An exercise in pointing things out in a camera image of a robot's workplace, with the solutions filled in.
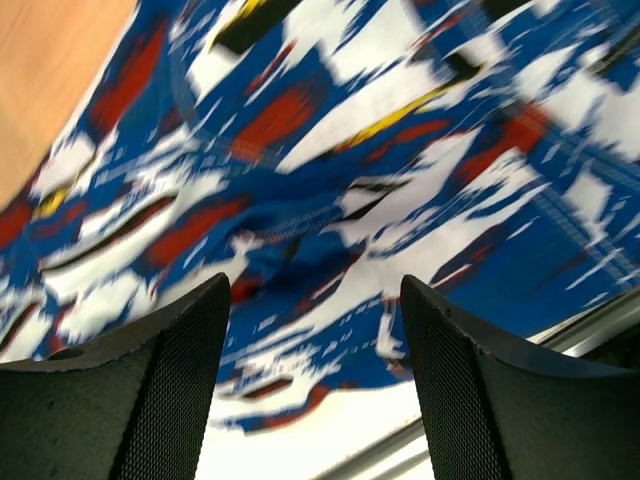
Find wooden clothes rack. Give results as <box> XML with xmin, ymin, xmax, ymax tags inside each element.
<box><xmin>1</xmin><ymin>1</ymin><xmax>135</xmax><ymax>203</ymax></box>

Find blue white patterned trousers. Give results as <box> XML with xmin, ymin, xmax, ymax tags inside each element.
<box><xmin>1</xmin><ymin>1</ymin><xmax>639</xmax><ymax>432</ymax></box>

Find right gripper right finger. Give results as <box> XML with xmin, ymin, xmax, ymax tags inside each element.
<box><xmin>401</xmin><ymin>275</ymin><xmax>639</xmax><ymax>479</ymax></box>

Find aluminium front rail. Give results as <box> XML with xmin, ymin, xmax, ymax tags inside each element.
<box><xmin>315</xmin><ymin>287</ymin><xmax>639</xmax><ymax>480</ymax></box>

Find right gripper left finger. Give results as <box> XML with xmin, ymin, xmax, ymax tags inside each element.
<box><xmin>1</xmin><ymin>274</ymin><xmax>231</xmax><ymax>480</ymax></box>

